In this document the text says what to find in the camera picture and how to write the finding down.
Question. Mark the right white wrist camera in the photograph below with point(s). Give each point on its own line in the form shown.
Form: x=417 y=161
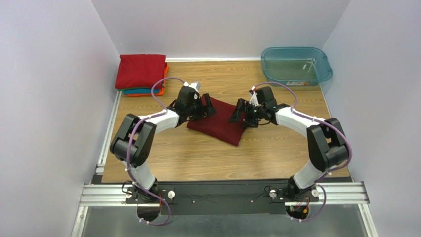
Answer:
x=253 y=97

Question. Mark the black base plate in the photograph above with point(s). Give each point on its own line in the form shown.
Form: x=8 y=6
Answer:
x=258 y=196

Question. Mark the teal plastic bin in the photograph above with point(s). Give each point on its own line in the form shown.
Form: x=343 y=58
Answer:
x=295 y=66

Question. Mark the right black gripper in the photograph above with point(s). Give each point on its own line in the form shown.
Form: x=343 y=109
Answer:
x=242 y=112

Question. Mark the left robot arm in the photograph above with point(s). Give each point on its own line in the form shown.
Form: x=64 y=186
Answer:
x=133 y=142

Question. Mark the folded green t shirt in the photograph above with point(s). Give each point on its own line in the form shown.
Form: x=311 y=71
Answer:
x=126 y=89

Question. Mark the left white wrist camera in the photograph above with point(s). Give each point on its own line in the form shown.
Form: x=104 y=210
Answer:
x=195 y=85

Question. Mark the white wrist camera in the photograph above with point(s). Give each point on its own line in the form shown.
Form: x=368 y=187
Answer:
x=195 y=85
x=253 y=97

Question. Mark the folded teal t shirt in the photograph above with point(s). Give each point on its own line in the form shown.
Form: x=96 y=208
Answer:
x=142 y=91

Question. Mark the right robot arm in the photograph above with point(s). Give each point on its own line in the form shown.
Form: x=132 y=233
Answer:
x=328 y=147

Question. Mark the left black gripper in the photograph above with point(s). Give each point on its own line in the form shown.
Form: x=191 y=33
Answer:
x=203 y=107

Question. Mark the maroon t shirt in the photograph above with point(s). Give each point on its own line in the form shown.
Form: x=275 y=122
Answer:
x=218 y=125

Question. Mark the folded red t shirt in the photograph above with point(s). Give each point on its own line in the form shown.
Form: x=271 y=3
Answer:
x=139 y=70

